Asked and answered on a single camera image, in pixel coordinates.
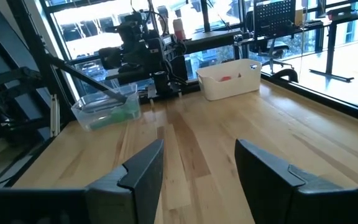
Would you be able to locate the black standing desk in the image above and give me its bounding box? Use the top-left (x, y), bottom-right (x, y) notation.
top-left (296, 9), bottom-right (358, 83)

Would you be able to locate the green rectangular block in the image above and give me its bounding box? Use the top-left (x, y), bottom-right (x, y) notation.
top-left (110, 101), bottom-right (140, 122)

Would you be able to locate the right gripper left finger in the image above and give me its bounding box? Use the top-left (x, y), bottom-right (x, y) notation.
top-left (85, 138), bottom-right (165, 224)

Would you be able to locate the white plastic bin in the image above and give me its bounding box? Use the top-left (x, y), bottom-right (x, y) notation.
top-left (196, 58), bottom-right (262, 101)

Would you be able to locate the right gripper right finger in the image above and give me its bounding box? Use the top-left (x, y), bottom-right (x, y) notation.
top-left (234, 138), bottom-right (344, 224)

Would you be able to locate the red can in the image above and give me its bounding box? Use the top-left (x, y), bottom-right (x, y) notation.
top-left (172, 17), bottom-right (186, 41)

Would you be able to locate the black perforated panel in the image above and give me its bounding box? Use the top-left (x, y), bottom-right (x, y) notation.
top-left (253, 0), bottom-right (297, 38)

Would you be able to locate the clear plastic bin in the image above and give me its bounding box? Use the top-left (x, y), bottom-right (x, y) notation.
top-left (71, 83), bottom-right (142, 131)

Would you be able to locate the black arched bracket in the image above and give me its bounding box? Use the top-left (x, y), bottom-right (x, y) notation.
top-left (271, 68), bottom-right (300, 83)

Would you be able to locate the grey desk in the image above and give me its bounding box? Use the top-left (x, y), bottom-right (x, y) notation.
top-left (183, 28), bottom-right (244, 55)

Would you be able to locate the black office chair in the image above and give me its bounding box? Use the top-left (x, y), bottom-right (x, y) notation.
top-left (249, 37), bottom-right (295, 75)

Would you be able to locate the silver aluminium bracket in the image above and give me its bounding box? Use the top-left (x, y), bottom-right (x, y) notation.
top-left (49, 94), bottom-right (61, 138)

